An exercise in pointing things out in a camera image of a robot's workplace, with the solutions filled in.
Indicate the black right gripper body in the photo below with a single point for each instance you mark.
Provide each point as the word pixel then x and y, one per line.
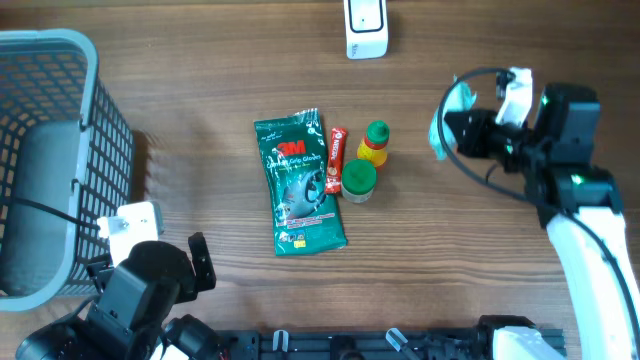
pixel 508 147

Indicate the red coffee stick sachet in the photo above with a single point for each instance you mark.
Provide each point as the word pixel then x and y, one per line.
pixel 335 160

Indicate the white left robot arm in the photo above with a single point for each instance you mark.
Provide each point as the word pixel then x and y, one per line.
pixel 124 321

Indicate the white barcode scanner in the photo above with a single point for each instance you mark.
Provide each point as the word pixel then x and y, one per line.
pixel 366 27

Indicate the yellow bottle green cap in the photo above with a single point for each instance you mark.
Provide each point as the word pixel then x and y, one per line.
pixel 373 146

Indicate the green 3M gloves packet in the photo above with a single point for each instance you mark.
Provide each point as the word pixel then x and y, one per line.
pixel 293 152

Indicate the green lid jar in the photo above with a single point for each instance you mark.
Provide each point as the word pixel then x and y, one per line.
pixel 359 178

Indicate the grey plastic basket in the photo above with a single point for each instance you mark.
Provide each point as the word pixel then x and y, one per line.
pixel 67 158

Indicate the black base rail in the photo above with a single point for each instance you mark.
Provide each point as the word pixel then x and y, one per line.
pixel 445 343

